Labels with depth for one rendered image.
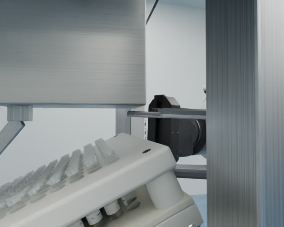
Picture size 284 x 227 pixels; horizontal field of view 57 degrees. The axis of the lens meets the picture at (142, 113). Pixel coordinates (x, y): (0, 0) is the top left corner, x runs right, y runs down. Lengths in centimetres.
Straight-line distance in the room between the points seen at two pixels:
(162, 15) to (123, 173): 405
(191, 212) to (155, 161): 5
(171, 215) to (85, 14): 30
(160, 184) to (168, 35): 397
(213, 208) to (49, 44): 31
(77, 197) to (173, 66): 389
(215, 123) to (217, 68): 3
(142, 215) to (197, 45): 411
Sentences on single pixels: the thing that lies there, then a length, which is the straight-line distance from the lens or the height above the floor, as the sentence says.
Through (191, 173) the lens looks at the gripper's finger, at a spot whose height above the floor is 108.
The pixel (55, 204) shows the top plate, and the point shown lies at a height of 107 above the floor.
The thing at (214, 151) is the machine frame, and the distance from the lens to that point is 17.
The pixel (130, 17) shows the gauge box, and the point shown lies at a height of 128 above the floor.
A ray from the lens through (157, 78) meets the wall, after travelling 394.
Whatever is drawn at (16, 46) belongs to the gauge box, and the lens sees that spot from 41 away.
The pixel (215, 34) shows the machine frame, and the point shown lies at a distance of 17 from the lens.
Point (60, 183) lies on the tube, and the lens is 24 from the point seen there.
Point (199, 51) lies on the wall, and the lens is 429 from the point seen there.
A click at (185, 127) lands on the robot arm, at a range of 46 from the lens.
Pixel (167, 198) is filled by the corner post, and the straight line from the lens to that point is 22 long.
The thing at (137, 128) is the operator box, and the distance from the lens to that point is 109.
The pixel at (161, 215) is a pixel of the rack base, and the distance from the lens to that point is 22.
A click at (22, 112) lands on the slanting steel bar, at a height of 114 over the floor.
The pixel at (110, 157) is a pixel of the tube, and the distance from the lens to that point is 24.
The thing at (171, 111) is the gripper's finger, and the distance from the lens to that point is 24.
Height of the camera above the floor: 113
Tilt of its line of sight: 2 degrees up
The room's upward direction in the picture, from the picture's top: straight up
